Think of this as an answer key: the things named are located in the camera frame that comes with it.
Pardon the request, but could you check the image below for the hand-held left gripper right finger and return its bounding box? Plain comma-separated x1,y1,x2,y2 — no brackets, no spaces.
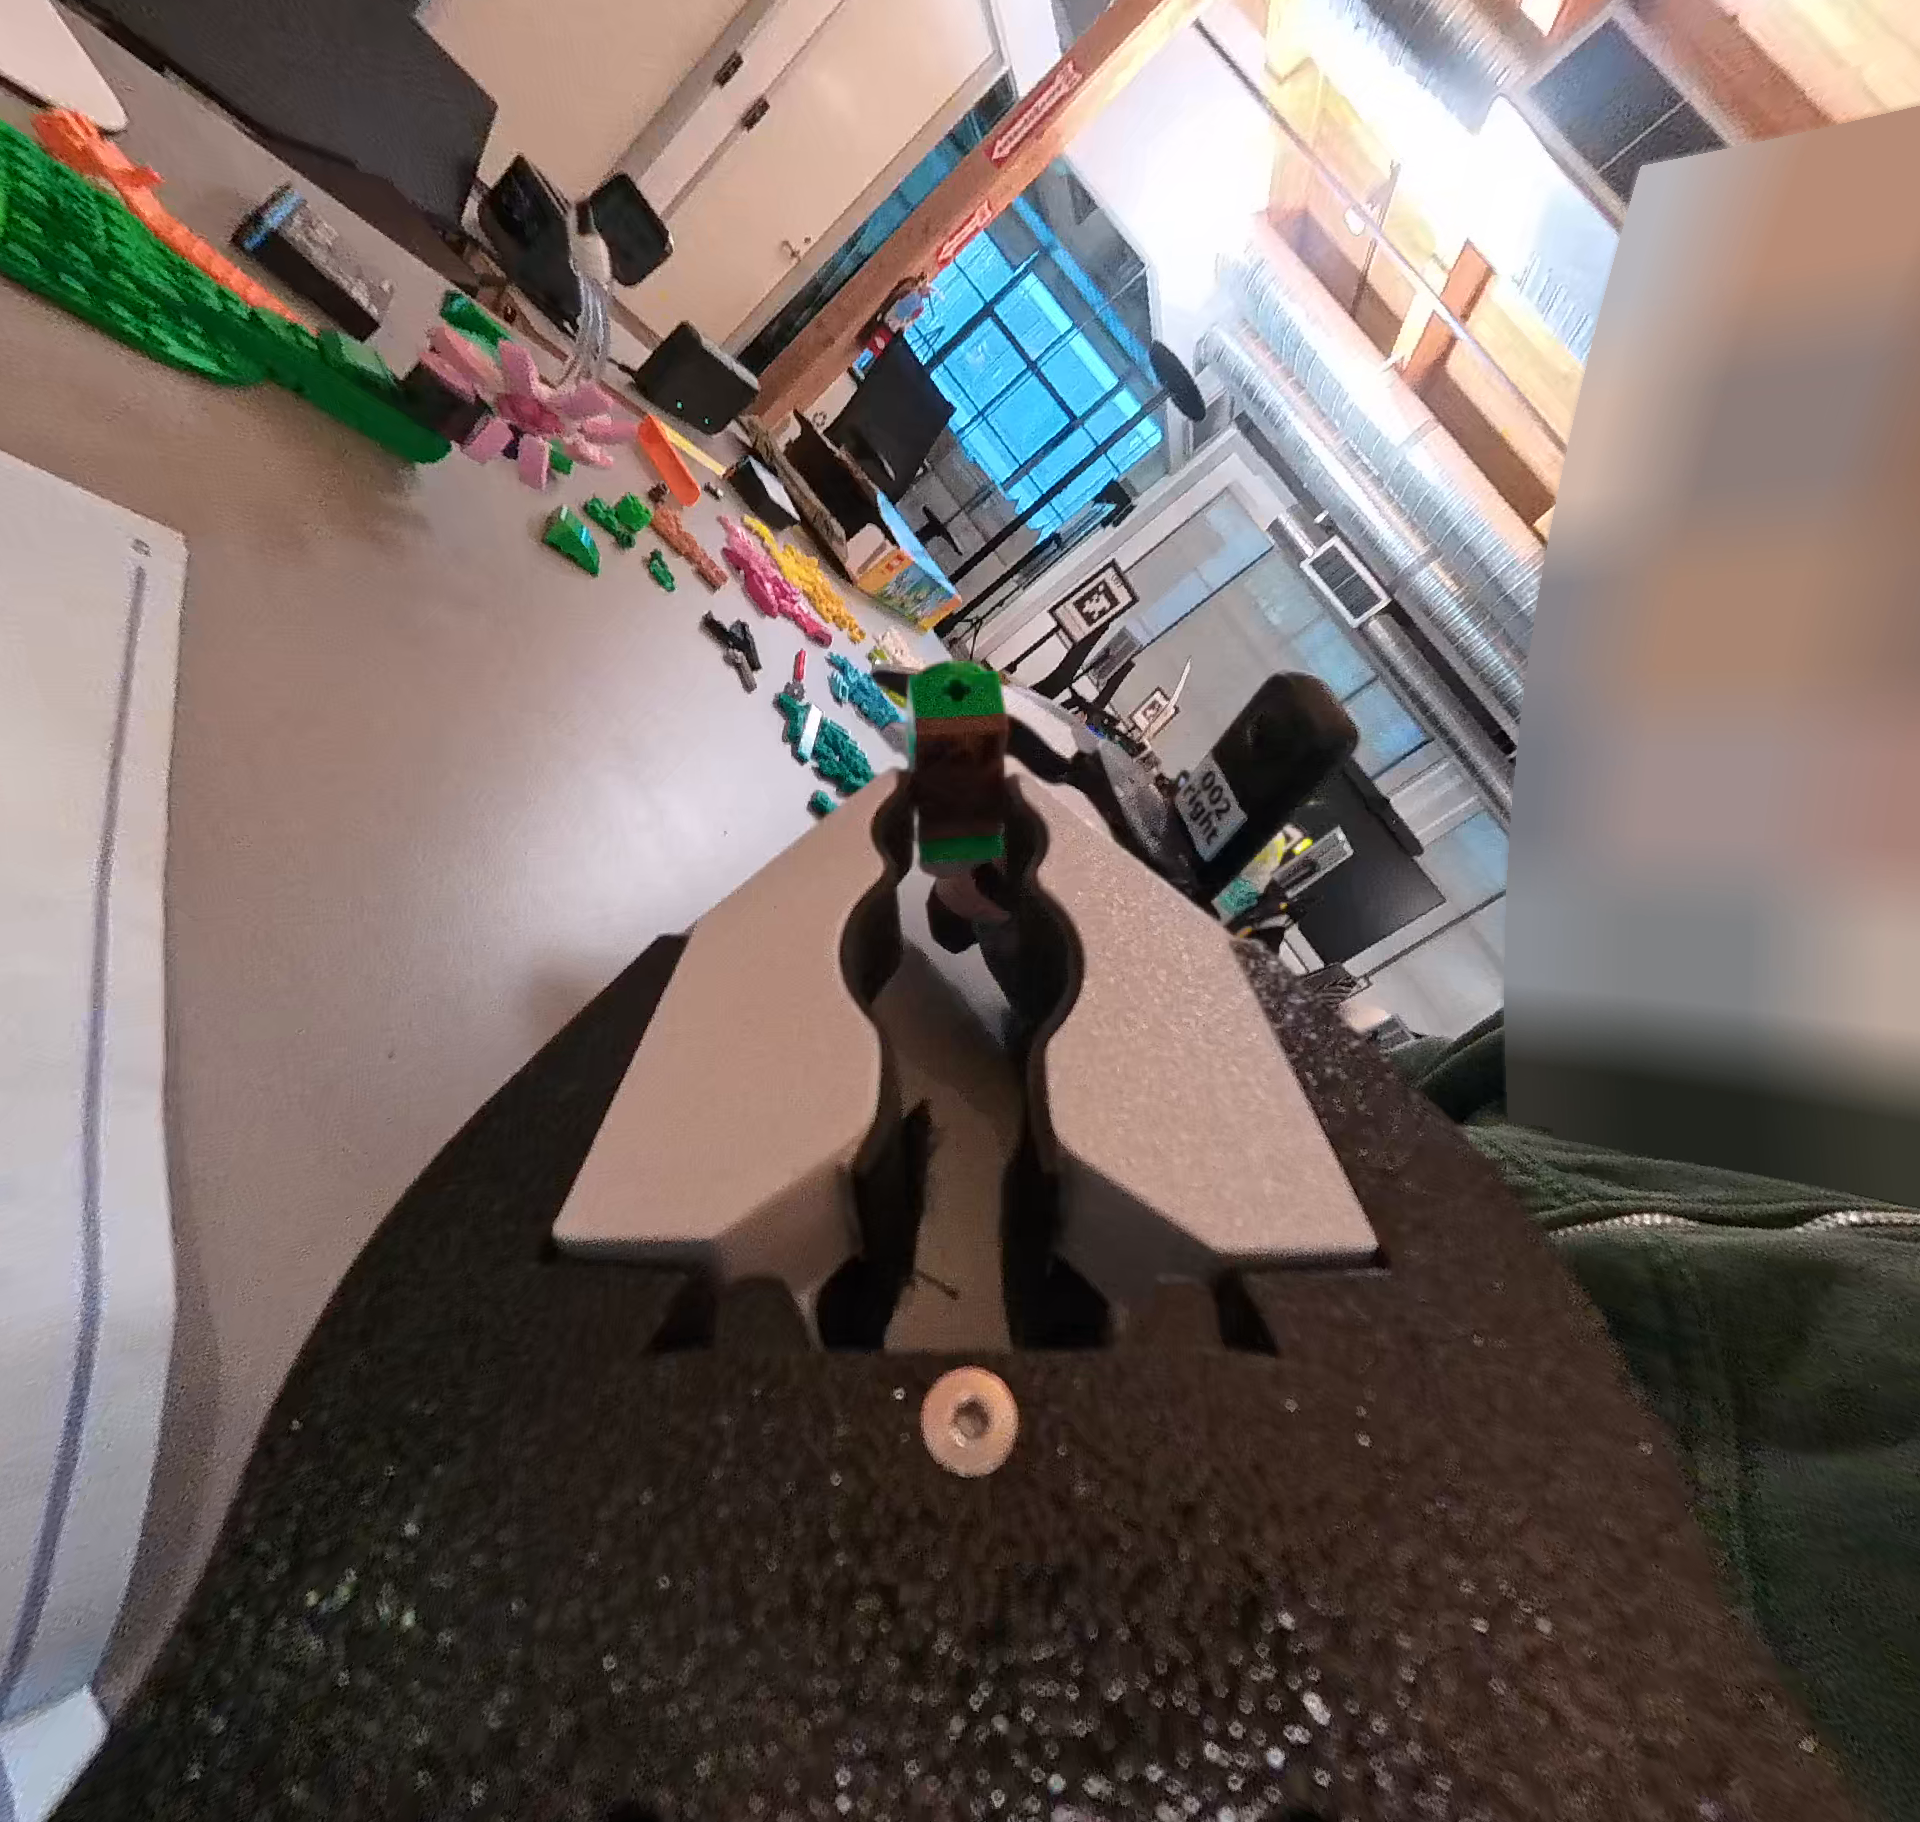
1008,771,1381,1294

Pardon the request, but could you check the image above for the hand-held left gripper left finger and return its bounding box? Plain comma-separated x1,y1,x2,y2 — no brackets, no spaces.
553,771,921,1278

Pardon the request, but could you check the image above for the green and brown lego assembly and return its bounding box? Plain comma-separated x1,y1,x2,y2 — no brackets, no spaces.
904,659,1011,875

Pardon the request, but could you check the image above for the green lego model pink flower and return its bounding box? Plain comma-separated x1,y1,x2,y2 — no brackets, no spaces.
0,119,649,490

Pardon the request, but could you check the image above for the pile of teal lego pieces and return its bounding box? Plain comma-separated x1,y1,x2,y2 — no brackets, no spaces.
776,654,913,822

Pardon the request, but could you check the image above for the colourful lego set box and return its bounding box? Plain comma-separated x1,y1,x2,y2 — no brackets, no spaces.
843,507,964,633

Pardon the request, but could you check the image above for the pile of yellow lego pieces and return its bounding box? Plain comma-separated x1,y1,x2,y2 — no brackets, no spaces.
750,524,870,641

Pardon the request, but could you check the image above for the pile of pink lego pieces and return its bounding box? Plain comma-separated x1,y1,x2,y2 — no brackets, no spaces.
719,515,834,650

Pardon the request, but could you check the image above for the pile of tan lego plates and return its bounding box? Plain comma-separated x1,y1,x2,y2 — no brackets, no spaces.
654,509,735,599

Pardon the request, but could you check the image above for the lego instruction booklet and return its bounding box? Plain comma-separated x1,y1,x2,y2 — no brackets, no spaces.
0,448,194,1766

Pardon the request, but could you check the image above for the orange lego plate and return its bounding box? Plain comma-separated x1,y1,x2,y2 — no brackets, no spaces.
31,104,303,323

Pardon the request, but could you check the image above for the black computer monitor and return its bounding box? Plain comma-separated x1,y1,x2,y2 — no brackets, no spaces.
822,335,958,507

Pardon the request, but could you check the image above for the person's green hoodie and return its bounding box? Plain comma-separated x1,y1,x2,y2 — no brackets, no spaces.
1410,1019,1920,1822

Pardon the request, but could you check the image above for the black box device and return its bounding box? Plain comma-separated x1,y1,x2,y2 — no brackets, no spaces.
633,322,762,439

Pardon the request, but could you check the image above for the black charger block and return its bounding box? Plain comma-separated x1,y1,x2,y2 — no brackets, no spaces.
475,155,586,326
583,172,675,289

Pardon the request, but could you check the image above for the black battery blue stripe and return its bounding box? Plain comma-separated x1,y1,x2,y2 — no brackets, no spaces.
231,186,398,344

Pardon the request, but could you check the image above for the black desk panel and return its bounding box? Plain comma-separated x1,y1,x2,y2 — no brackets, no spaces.
57,0,500,246

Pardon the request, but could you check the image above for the white plug usb cable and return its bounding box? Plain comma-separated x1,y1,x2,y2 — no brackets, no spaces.
572,224,620,383

